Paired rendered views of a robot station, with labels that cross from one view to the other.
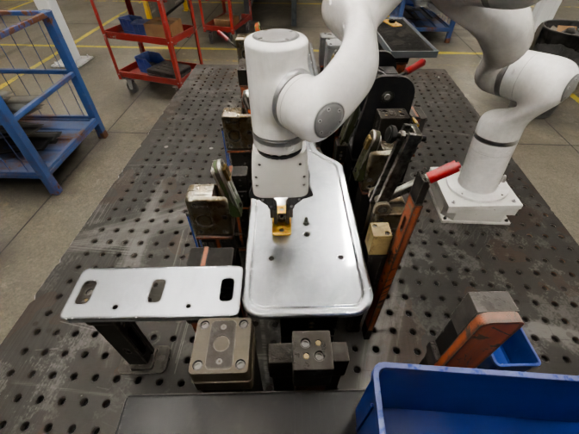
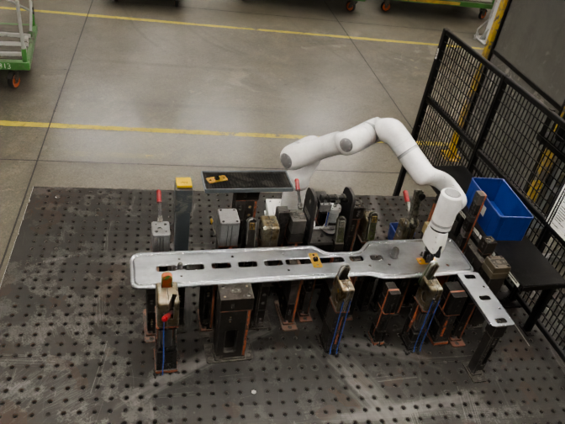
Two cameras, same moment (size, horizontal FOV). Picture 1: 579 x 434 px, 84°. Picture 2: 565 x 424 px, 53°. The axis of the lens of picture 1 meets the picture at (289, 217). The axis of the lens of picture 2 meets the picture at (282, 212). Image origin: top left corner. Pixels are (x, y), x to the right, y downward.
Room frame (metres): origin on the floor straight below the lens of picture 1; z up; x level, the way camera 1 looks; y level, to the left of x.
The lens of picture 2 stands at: (1.61, 1.59, 2.46)
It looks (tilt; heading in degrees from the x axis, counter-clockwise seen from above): 36 degrees down; 252
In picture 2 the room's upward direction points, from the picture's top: 10 degrees clockwise
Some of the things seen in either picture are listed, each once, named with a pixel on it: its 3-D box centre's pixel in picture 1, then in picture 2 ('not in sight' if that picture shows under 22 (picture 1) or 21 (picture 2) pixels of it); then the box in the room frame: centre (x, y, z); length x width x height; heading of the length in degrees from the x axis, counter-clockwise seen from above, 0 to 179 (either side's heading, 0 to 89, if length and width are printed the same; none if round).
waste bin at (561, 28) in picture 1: (550, 71); not in sight; (2.96, -2.35, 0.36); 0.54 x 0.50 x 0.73; 87
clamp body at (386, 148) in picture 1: (370, 205); (361, 248); (0.64, -0.22, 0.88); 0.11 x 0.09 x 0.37; 91
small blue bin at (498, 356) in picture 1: (497, 349); (400, 235); (0.30, -0.48, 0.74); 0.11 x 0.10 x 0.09; 1
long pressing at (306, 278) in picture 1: (294, 113); (310, 262); (0.94, -0.02, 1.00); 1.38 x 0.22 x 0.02; 1
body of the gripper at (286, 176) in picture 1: (280, 167); (436, 235); (0.45, 0.02, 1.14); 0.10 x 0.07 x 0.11; 91
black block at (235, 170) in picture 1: (239, 213); (384, 315); (0.65, 0.14, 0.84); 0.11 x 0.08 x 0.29; 91
